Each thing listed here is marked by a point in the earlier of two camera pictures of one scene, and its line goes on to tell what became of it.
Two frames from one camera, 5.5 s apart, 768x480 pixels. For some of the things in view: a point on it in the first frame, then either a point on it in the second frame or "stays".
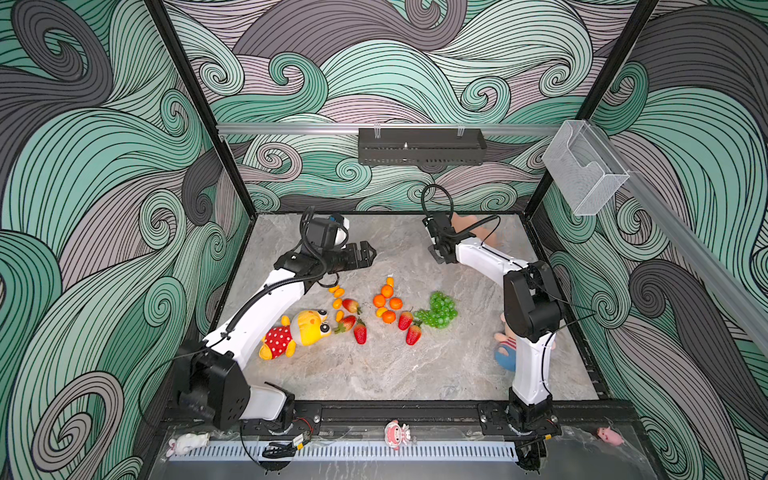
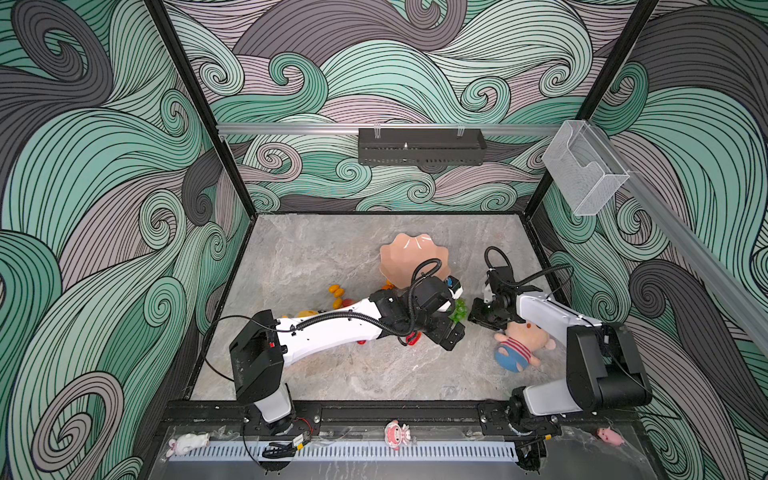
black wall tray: x=421 y=146 stays
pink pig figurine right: x=610 y=436 stays
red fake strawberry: x=413 y=334 stays
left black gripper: x=352 y=262 -> x=439 y=335
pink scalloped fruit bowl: x=486 y=235 -> x=399 y=259
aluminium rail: x=352 y=129 stays
